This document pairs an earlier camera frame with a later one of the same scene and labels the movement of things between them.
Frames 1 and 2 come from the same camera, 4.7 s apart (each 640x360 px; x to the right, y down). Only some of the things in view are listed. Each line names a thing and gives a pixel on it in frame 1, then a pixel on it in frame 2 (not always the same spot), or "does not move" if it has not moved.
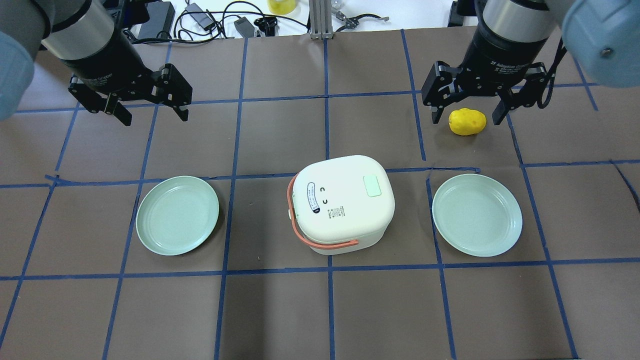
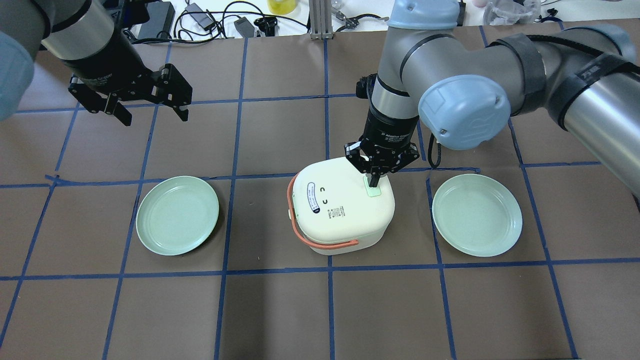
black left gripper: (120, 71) does not move
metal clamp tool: (350, 23) does not move
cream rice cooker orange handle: (325, 246) does not move
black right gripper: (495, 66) to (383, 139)
